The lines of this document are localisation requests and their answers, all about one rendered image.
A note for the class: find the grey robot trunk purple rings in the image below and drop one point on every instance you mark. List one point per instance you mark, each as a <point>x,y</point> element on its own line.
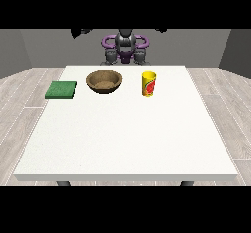
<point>124,49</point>

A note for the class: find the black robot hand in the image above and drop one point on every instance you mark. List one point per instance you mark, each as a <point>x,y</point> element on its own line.
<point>77,33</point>
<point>161,30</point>

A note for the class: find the dark table leg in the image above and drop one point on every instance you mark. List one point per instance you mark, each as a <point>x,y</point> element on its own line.
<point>63,183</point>
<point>187,183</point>

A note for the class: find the green square pad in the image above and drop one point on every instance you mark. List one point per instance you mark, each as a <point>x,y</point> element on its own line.
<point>61,89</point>

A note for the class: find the yellow cup with melon print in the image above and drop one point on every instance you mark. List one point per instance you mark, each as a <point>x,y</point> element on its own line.
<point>148,84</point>

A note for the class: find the brown wooden bowl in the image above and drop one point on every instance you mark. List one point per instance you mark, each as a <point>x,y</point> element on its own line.
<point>104,81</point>

